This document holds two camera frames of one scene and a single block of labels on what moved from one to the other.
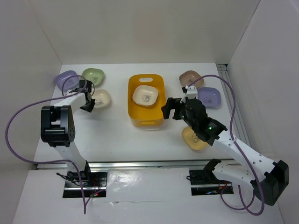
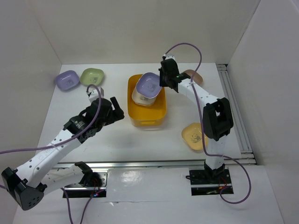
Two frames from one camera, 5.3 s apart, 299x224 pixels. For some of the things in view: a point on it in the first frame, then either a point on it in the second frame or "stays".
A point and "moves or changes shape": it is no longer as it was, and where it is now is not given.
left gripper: x=91 y=106 -> x=117 y=114
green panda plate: x=95 y=75 stays
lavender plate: x=210 y=97 moves or changes shape
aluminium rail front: x=143 y=165 stays
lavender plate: x=69 y=83 stays
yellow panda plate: x=145 y=95 stays
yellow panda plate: x=191 y=139 stays
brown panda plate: x=187 y=77 stays
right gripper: x=172 y=103 -> x=162 y=83
